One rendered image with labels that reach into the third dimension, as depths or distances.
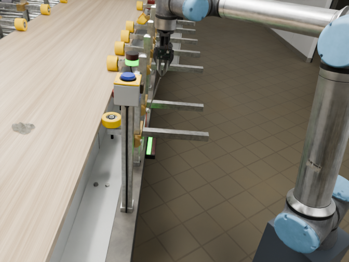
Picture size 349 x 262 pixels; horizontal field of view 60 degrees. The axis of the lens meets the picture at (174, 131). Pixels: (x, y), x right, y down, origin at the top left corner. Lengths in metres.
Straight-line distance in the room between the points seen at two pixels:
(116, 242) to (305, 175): 0.64
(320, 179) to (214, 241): 1.13
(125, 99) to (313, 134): 0.54
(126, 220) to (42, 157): 0.36
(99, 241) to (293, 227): 0.66
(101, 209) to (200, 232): 0.90
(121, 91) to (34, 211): 0.41
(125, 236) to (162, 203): 1.08
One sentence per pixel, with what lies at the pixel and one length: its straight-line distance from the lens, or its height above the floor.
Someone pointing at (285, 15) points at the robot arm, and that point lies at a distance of 1.08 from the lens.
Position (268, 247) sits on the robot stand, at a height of 0.48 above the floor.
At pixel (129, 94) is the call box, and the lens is 0.84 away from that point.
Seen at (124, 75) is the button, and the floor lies 1.23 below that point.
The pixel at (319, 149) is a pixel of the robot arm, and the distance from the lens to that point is 0.95.
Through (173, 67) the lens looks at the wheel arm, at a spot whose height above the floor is 0.95.
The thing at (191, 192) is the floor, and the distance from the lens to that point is 2.25.
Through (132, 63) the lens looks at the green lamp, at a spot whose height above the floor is 1.07.
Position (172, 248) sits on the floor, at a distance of 1.93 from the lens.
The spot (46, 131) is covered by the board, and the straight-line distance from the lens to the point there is 1.24.
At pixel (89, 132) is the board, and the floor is 0.90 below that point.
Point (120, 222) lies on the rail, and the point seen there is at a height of 0.70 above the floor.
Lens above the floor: 1.57
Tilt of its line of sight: 33 degrees down
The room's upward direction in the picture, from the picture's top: 6 degrees clockwise
